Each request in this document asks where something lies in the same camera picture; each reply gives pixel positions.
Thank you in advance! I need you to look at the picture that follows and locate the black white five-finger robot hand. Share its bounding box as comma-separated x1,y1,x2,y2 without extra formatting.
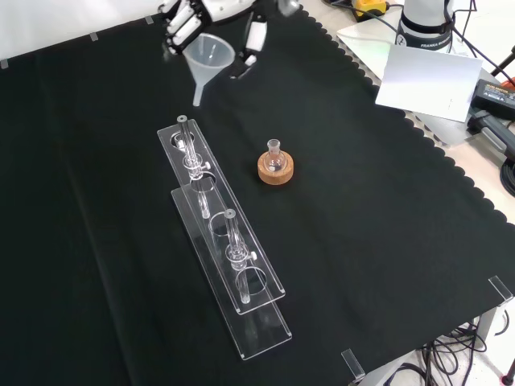
157,0,269,80

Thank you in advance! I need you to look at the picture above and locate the clear plastic funnel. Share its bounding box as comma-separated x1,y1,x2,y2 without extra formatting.
183,33,236,108

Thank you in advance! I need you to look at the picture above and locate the clear round-bottom glass flask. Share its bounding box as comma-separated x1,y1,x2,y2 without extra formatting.
264,138,287,175

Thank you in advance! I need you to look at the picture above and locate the clear acrylic funnel stand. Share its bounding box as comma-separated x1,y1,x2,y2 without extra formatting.
156,115,293,361

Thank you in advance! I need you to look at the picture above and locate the yellow stop button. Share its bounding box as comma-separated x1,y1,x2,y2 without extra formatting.
351,0,392,22

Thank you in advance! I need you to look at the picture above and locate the black bench cloth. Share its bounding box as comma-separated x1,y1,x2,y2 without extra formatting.
0,7,515,386

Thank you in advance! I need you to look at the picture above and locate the black power adapter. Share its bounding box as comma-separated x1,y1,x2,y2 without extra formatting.
470,78,515,122

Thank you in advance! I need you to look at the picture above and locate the black grey clamp tool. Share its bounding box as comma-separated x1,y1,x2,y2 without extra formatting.
467,109,515,162

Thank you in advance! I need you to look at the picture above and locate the clear acrylic cloth clip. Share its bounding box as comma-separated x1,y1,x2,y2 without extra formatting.
340,348,366,382
488,275,515,303

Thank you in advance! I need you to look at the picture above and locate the grey metal base plate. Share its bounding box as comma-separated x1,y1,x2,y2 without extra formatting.
336,17,405,84

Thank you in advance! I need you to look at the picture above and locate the brown cork ring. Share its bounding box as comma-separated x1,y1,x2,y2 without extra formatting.
257,150,297,187

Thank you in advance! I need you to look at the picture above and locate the black floor cable bundle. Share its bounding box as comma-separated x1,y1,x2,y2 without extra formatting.
385,317,515,386

